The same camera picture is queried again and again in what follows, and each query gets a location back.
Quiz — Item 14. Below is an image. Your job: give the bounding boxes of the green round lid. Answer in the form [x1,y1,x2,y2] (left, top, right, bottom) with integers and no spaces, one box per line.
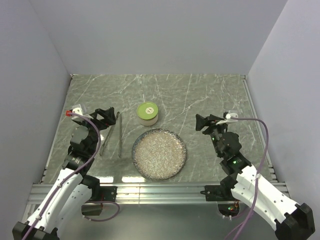
[136,102,159,120]

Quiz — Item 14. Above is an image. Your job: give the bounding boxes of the beige round lunch box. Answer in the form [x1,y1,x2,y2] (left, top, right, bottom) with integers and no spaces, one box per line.
[138,114,159,127]

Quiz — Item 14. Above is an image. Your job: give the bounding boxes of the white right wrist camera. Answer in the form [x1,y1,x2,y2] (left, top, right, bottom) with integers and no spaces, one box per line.
[216,110,239,125]

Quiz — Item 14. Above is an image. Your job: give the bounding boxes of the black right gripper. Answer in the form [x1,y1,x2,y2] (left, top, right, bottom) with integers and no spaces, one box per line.
[195,114,230,158]

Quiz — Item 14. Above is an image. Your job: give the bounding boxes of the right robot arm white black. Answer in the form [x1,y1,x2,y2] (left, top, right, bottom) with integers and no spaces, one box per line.
[195,112,315,240]

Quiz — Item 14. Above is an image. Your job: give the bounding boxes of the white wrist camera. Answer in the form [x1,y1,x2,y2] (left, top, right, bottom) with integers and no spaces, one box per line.
[216,110,239,125]
[65,104,88,121]

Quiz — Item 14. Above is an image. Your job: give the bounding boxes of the speckled grey plate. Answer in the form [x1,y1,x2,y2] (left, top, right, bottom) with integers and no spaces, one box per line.
[131,128,188,181]

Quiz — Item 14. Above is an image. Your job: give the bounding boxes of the stainless steel tongs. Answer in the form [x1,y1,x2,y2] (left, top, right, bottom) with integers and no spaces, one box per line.
[99,111,123,157]

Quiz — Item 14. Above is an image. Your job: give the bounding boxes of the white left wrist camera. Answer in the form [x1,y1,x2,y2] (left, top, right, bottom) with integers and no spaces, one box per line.
[65,104,88,121]

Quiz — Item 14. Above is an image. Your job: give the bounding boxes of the aluminium mounting rail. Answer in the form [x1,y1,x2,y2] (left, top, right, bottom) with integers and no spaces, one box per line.
[26,181,291,206]

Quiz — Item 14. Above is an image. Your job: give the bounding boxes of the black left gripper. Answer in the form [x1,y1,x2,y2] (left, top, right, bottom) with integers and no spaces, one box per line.
[77,106,116,154]

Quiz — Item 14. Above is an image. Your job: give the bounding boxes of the aluminium side rail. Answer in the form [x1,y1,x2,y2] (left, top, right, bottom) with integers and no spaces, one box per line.
[240,75,279,183]

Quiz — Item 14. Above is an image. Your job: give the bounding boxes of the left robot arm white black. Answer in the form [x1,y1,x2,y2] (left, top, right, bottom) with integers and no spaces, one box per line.
[12,104,117,240]

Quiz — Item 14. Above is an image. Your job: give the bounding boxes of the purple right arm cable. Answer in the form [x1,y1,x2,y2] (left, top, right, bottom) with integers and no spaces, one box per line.
[223,117,270,240]

